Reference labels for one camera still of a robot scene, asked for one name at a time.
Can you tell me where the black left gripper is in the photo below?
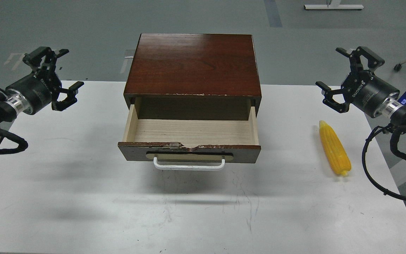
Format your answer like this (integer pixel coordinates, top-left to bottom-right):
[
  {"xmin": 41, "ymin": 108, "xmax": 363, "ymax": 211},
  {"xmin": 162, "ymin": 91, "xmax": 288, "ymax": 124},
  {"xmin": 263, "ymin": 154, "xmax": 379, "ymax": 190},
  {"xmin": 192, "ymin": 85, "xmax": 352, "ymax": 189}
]
[{"xmin": 6, "ymin": 47, "xmax": 85, "ymax": 115}]

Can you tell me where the yellow corn cob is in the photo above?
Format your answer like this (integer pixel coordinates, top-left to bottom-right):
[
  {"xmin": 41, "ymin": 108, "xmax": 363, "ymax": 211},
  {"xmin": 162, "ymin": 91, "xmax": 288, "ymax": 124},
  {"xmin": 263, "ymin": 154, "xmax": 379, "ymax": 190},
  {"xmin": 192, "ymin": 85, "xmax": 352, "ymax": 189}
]
[{"xmin": 319, "ymin": 120, "xmax": 352, "ymax": 177}]

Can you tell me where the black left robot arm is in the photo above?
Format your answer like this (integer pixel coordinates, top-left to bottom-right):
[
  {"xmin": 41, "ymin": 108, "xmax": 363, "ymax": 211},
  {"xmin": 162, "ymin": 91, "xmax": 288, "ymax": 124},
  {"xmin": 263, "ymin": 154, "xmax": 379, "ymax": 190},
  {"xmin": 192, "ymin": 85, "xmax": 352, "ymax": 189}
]
[{"xmin": 0, "ymin": 47, "xmax": 84, "ymax": 155}]

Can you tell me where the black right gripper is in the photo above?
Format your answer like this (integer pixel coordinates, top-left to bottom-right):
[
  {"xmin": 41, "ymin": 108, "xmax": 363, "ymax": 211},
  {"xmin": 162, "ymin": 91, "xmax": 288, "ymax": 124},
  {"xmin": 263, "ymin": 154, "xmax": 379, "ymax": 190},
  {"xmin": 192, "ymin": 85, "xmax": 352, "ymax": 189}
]
[{"xmin": 315, "ymin": 46, "xmax": 400, "ymax": 118}]

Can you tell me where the wooden drawer with white handle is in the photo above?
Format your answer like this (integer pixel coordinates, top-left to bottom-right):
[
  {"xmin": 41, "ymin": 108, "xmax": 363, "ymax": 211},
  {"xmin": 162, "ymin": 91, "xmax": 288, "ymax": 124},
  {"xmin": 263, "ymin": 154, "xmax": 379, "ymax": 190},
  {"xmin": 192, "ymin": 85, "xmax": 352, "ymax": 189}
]
[{"xmin": 118, "ymin": 96, "xmax": 261, "ymax": 170}]

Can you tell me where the white desk foot bar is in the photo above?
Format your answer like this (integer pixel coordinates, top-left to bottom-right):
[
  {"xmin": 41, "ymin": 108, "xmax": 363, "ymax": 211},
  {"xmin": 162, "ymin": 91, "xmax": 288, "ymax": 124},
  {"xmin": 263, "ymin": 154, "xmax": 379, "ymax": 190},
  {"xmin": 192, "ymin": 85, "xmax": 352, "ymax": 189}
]
[{"xmin": 303, "ymin": 0, "xmax": 364, "ymax": 10}]

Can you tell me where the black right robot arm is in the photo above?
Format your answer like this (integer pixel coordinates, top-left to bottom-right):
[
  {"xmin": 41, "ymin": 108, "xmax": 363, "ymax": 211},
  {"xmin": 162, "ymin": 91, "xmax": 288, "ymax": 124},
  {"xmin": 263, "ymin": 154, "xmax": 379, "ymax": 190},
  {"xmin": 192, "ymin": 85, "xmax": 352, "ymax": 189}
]
[{"xmin": 316, "ymin": 46, "xmax": 406, "ymax": 201}]

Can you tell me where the dark wooden cabinet box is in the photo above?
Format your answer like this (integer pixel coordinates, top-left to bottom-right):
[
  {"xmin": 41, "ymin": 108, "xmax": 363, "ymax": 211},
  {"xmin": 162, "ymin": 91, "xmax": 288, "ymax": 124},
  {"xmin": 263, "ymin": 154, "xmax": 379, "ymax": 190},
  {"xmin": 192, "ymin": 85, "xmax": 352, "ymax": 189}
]
[{"xmin": 123, "ymin": 33, "xmax": 262, "ymax": 110}]

